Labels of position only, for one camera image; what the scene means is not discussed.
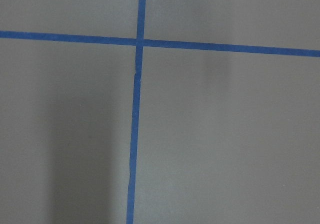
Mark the blue tape line lengthwise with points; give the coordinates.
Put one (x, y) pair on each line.
(135, 111)

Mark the blue tape line crosswise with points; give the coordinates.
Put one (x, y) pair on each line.
(159, 43)

